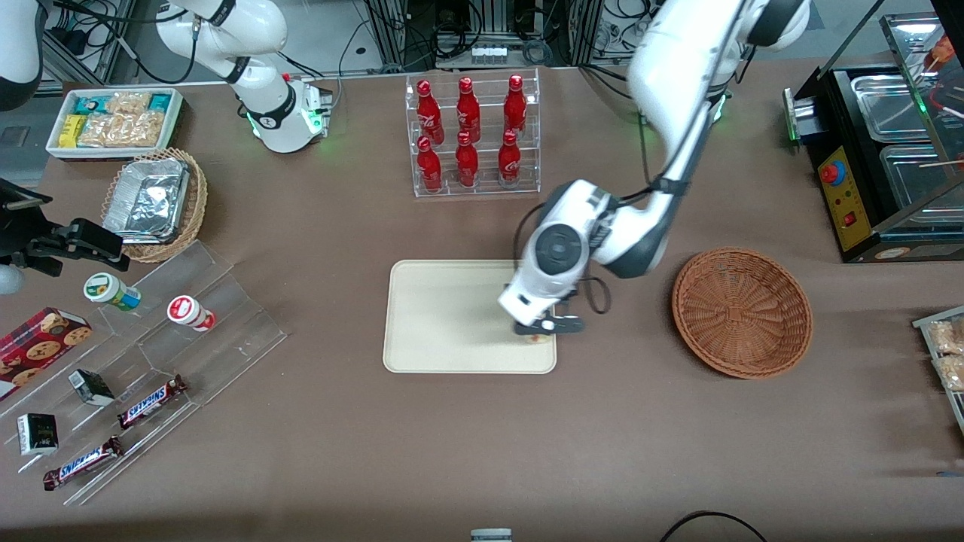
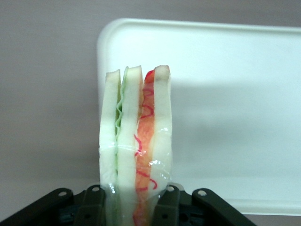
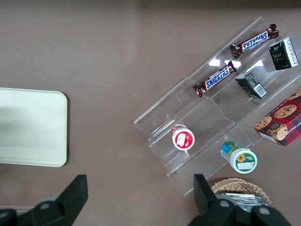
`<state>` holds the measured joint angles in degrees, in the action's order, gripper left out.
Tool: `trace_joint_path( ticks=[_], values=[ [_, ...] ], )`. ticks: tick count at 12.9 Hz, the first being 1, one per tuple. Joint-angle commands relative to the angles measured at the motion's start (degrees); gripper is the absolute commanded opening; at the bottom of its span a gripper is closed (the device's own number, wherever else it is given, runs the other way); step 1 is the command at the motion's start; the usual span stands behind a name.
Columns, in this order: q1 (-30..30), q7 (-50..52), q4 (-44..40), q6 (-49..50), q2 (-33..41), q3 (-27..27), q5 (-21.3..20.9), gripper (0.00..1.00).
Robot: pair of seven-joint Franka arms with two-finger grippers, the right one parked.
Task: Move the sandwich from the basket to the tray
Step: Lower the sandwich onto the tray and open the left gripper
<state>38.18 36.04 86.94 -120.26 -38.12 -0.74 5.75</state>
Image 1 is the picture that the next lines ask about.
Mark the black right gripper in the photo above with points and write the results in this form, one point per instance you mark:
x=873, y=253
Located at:
x=24, y=242

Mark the triangular sandwich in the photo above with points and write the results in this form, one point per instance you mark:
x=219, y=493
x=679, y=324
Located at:
x=539, y=339

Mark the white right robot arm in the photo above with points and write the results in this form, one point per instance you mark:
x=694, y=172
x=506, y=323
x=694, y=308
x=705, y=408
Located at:
x=282, y=113

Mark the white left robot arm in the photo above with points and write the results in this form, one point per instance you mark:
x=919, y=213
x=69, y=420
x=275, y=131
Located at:
x=678, y=83

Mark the beige plastic tray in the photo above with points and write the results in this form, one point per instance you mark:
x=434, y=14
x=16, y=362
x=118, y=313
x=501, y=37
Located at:
x=444, y=316

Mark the light wicker basket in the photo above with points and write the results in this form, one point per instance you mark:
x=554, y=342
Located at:
x=197, y=203

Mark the brown wicker basket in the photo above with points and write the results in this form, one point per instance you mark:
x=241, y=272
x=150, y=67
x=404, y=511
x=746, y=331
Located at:
x=742, y=312

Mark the steel tray with snacks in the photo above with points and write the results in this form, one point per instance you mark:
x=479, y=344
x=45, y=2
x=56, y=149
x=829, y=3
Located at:
x=922, y=324

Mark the green lidded cup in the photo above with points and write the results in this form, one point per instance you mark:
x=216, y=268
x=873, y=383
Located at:
x=111, y=291

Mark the aluminium foil container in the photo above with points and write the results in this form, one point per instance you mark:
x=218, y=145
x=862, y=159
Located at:
x=147, y=199

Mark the white snack bin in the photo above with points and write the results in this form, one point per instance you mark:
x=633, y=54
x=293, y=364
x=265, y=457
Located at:
x=56, y=147

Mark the red cookie box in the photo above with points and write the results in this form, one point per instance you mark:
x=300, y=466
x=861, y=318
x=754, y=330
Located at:
x=38, y=350

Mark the yellow snack packet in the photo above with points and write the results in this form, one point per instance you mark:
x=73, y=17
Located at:
x=71, y=130

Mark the clear bag of crackers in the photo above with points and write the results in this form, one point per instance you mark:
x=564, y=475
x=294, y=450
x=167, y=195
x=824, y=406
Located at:
x=124, y=129

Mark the red lidded cup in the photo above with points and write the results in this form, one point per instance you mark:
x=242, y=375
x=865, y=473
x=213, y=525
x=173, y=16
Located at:
x=190, y=312

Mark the small black box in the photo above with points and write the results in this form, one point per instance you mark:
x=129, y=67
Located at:
x=90, y=386
x=38, y=434

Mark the clear acrylic bottle rack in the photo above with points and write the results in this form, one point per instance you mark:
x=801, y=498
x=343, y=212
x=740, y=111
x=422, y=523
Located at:
x=527, y=162

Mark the red cola bottle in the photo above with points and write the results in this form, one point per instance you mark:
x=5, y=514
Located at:
x=429, y=113
x=510, y=162
x=515, y=107
x=429, y=169
x=467, y=164
x=468, y=111

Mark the teal snack packet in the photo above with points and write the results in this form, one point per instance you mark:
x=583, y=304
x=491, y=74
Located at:
x=90, y=104
x=160, y=102

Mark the Snickers bar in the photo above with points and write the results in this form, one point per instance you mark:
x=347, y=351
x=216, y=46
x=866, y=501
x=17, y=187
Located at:
x=81, y=463
x=151, y=401

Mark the clear acrylic tiered stand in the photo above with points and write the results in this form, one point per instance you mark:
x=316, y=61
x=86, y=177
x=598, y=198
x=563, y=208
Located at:
x=226, y=331

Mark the grey device edge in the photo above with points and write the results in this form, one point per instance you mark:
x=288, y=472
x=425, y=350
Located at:
x=491, y=535

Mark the white power strip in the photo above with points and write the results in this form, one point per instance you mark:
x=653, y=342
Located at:
x=488, y=52

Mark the red emergency button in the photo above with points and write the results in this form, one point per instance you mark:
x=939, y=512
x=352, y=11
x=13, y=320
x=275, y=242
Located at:
x=829, y=174

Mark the black food display case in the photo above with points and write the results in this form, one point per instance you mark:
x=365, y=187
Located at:
x=832, y=113

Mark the steel pan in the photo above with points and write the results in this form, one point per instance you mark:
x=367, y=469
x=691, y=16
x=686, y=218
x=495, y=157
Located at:
x=915, y=181
x=889, y=109

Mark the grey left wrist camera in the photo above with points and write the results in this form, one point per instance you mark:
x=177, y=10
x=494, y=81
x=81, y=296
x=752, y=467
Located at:
x=553, y=325

